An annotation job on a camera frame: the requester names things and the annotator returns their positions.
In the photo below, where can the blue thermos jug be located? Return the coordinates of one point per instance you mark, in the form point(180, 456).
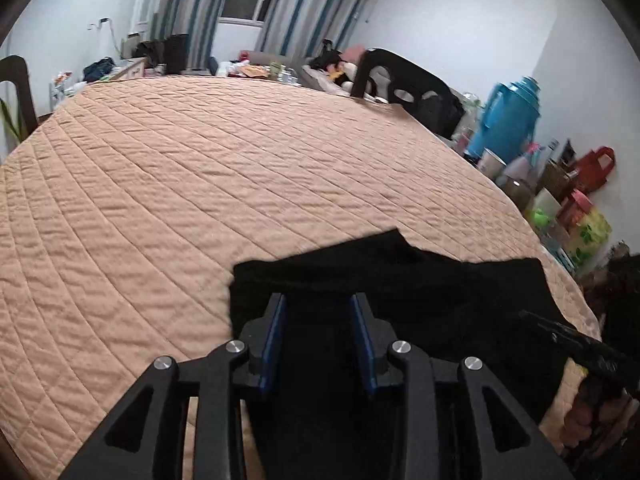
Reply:
point(510, 120)

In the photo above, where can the grey sofa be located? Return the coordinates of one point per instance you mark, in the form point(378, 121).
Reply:
point(325, 80)

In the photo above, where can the wall power outlet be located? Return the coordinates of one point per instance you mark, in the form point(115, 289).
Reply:
point(100, 23)

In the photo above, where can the tall black bag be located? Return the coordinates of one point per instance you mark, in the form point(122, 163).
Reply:
point(176, 55)

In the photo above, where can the dark handbag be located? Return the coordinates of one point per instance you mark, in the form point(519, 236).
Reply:
point(150, 51)

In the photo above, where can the peach quilted blanket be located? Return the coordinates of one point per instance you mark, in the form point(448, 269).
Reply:
point(200, 185)

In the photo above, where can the person's dark clothing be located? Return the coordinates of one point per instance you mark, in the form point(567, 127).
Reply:
point(622, 295)

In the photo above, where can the brown glass jar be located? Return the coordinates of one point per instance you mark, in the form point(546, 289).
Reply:
point(517, 192)

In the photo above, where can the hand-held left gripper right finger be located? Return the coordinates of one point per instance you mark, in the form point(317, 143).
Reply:
point(361, 340)

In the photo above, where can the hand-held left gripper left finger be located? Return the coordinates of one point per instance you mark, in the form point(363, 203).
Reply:
point(275, 340)

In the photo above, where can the dark wooden chair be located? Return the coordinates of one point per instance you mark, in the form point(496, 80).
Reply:
point(400, 67)
point(20, 67)

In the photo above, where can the person's right hand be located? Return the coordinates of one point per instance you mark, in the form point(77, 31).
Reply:
point(580, 422)

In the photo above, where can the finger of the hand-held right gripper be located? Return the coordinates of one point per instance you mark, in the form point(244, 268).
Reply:
point(550, 330)

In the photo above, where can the yellow floral container red lid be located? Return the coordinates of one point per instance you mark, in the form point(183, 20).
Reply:
point(590, 235)

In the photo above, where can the red gift bag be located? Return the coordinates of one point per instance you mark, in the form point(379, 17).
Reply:
point(595, 167)

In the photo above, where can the dark blue bag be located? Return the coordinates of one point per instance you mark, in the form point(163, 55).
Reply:
point(99, 70)

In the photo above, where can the black pants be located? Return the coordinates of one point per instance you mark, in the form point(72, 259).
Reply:
point(450, 290)

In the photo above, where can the striped grey blue curtain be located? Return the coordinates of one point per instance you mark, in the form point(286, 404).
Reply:
point(315, 10)
point(190, 10)

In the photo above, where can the white paper cup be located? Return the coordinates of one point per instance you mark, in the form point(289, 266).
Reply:
point(491, 165)

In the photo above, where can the green plant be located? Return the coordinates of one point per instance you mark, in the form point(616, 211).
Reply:
point(12, 122)

